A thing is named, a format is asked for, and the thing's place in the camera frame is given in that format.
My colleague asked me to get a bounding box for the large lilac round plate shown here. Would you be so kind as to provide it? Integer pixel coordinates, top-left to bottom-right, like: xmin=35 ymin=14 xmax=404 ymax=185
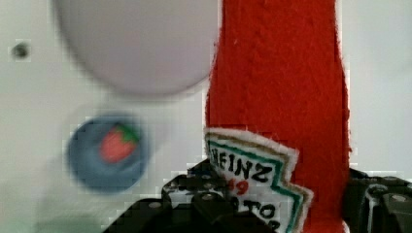
xmin=52 ymin=0 xmax=223 ymax=96

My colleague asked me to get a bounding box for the red plush ketchup bottle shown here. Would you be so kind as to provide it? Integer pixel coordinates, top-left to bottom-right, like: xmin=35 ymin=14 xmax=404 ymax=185
xmin=205 ymin=0 xmax=349 ymax=233

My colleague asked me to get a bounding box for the blue bowl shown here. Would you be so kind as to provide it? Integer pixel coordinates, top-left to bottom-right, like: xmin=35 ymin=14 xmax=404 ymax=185
xmin=66 ymin=115 xmax=150 ymax=193

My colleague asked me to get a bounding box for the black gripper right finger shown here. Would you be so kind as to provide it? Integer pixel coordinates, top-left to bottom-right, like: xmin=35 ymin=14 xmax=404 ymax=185
xmin=343 ymin=169 xmax=412 ymax=233

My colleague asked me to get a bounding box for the red plush strawberry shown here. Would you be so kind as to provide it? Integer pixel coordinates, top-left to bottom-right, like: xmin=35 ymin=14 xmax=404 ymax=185
xmin=99 ymin=124 xmax=140 ymax=163

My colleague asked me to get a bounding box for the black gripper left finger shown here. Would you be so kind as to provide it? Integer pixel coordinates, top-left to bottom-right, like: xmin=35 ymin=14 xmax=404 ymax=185
xmin=103 ymin=160 xmax=279 ymax=233

